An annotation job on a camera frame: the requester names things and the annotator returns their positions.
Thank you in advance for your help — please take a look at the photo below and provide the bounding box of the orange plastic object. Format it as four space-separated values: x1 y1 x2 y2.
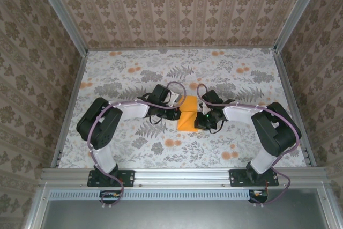
176 95 204 134

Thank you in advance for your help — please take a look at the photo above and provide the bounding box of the floral patterned table cover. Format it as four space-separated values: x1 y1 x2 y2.
57 47 309 169

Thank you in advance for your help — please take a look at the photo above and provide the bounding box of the grey metal panel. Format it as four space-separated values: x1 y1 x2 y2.
23 187 343 229

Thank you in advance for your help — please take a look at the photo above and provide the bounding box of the left gripper thin black cable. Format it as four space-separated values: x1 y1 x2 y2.
148 114 168 126

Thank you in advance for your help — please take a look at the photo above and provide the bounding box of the gripper thin black cable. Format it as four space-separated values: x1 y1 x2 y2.
207 120 226 135
148 114 168 126

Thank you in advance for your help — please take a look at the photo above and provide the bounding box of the right gripper thin black cable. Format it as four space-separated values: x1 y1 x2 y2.
207 120 226 135

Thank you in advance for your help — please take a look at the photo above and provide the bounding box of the wide aluminium mounting rail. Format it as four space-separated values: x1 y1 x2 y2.
38 167 332 188

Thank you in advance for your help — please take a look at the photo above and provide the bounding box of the short aluminium table edge rail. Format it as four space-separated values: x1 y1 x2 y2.
86 47 277 52

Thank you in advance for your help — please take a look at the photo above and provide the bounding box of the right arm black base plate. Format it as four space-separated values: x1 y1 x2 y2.
229 169 280 188

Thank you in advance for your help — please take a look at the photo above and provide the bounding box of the grey slotted cable duct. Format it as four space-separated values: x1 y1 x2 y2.
48 189 253 201

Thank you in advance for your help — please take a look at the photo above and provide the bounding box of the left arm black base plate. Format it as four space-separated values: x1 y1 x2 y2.
87 169 135 188

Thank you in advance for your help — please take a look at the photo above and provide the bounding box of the aluminium table side rail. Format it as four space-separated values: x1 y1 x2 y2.
50 50 90 169
271 49 318 168

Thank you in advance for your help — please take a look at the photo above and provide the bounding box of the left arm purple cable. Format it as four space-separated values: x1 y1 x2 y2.
87 81 187 210

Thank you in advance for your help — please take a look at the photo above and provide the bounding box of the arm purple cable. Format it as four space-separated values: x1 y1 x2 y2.
87 81 187 210
196 83 301 209

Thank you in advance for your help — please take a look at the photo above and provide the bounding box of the black cable port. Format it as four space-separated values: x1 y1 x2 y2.
247 189 270 204
99 189 122 205

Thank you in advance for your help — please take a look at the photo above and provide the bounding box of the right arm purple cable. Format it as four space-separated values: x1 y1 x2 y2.
196 83 301 209

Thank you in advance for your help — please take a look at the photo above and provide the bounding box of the aluminium frame post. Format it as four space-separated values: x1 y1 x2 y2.
31 0 90 54
274 0 326 53

